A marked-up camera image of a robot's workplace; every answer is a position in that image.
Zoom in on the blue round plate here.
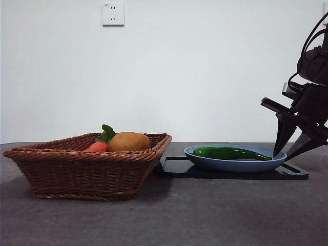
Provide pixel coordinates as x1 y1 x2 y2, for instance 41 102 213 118
183 145 288 173

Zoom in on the green pepper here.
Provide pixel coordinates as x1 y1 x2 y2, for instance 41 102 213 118
192 146 273 162

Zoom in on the black rectangular tray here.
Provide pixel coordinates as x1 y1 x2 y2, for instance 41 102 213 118
153 155 310 181

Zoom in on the brown potato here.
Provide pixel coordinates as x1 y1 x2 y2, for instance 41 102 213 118
107 131 151 153

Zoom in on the red carrot with green leaves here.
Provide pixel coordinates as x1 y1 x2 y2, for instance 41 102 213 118
83 124 116 153

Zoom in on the brown wicker basket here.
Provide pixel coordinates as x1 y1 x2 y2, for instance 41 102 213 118
3 133 173 201

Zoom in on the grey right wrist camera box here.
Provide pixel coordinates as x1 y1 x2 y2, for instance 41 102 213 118
281 81 301 100

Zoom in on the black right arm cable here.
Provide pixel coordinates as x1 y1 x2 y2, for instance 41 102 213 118
288 10 328 89

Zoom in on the white wall socket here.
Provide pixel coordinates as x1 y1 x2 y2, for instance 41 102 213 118
102 3 126 28

